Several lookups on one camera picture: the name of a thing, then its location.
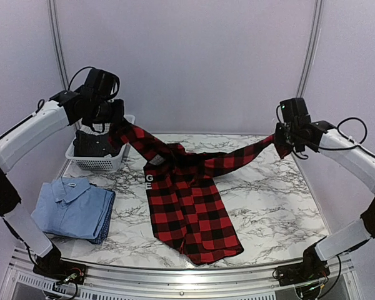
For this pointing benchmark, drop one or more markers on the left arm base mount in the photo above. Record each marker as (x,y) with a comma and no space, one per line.
(66,269)

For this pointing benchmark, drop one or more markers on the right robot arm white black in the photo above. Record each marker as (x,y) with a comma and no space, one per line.
(324,138)

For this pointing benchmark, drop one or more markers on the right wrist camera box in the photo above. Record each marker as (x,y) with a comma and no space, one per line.
(295,112)

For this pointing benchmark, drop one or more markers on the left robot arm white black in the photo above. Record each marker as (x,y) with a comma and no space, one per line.
(62,110)

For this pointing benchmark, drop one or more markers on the aluminium corner post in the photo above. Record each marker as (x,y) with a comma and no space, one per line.
(52,11)
(312,46)

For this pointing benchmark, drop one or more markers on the aluminium front rail frame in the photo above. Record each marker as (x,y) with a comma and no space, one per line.
(119,282)

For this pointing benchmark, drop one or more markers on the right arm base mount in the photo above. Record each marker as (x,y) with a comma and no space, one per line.
(295,274)

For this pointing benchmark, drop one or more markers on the white plastic basket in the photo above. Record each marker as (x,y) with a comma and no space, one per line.
(107,163)

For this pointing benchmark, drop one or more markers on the folded light blue shirt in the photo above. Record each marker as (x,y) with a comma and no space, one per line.
(71,207)

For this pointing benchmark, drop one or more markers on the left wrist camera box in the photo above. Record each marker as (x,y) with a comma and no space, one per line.
(103,83)

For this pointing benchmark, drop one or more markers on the red black plaid shirt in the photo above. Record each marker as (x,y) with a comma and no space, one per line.
(185,206)

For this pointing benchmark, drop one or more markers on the right aluminium corner post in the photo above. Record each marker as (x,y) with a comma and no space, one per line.
(312,46)

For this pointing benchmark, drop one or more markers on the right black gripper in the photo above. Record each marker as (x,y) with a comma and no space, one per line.
(279,135)

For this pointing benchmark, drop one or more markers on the left aluminium corner post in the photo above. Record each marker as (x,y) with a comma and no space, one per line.
(52,11)

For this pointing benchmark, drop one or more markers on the black shirt in basket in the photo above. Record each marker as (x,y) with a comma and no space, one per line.
(95,144)

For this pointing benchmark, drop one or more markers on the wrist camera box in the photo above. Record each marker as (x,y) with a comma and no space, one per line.
(295,112)
(103,83)

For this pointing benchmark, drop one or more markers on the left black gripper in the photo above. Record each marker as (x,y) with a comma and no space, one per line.
(118,117)

